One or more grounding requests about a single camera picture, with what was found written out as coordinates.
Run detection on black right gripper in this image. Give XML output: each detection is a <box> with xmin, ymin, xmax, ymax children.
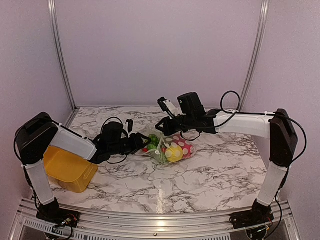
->
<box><xmin>155</xmin><ymin>113</ymin><xmax>195</xmax><ymax>136</ymax></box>

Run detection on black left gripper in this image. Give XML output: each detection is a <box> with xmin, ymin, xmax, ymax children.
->
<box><xmin>109</xmin><ymin>132</ymin><xmax>152</xmax><ymax>156</ymax></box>

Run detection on fake green cucumber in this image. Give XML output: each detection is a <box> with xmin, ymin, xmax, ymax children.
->
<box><xmin>146</xmin><ymin>141</ymin><xmax>160</xmax><ymax>151</ymax></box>

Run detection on clear polka dot zip bag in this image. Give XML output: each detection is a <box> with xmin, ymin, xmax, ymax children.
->
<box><xmin>141</xmin><ymin>123</ymin><xmax>197</xmax><ymax>166</ymax></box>

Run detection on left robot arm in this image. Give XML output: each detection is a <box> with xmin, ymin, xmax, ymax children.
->
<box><xmin>13</xmin><ymin>112</ymin><xmax>151</xmax><ymax>223</ymax></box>

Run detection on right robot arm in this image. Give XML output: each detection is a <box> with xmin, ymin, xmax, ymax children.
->
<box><xmin>155</xmin><ymin>92</ymin><xmax>298</xmax><ymax>224</ymax></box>

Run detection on fake green grapes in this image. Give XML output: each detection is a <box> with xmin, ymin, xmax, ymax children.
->
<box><xmin>148</xmin><ymin>134</ymin><xmax>160</xmax><ymax>146</ymax></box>

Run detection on fake red pepper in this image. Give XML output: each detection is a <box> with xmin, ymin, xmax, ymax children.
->
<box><xmin>142</xmin><ymin>134</ymin><xmax>196</xmax><ymax>161</ymax></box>

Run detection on fake yellow lemon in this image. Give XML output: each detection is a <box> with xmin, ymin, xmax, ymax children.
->
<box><xmin>165</xmin><ymin>146</ymin><xmax>184</xmax><ymax>163</ymax></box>

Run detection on yellow plastic basket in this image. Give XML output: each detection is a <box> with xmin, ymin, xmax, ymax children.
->
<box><xmin>43</xmin><ymin>146</ymin><xmax>98</xmax><ymax>193</ymax></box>

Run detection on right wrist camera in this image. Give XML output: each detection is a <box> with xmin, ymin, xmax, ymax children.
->
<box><xmin>157</xmin><ymin>97</ymin><xmax>179</xmax><ymax>117</ymax></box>

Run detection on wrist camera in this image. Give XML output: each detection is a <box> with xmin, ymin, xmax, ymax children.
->
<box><xmin>157</xmin><ymin>97</ymin><xmax>179</xmax><ymax>117</ymax></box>
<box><xmin>125</xmin><ymin>119</ymin><xmax>134</xmax><ymax>135</ymax></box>

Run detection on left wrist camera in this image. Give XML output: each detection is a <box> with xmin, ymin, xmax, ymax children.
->
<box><xmin>125</xmin><ymin>119</ymin><xmax>134</xmax><ymax>135</ymax></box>

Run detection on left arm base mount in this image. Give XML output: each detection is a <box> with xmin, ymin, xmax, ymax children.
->
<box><xmin>36</xmin><ymin>207</ymin><xmax>80</xmax><ymax>228</ymax></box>

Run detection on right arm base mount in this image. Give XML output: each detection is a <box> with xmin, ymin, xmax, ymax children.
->
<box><xmin>229</xmin><ymin>209</ymin><xmax>275</xmax><ymax>229</ymax></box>

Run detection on right aluminium frame post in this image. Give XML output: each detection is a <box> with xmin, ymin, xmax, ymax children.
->
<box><xmin>239</xmin><ymin>0</ymin><xmax>270</xmax><ymax>110</ymax></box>

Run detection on aluminium frame post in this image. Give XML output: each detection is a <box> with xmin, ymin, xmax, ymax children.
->
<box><xmin>239</xmin><ymin>0</ymin><xmax>270</xmax><ymax>110</ymax></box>
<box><xmin>47</xmin><ymin>0</ymin><xmax>77</xmax><ymax>112</ymax></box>

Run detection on left aluminium frame post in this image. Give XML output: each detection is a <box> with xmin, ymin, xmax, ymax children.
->
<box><xmin>47</xmin><ymin>0</ymin><xmax>77</xmax><ymax>112</ymax></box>

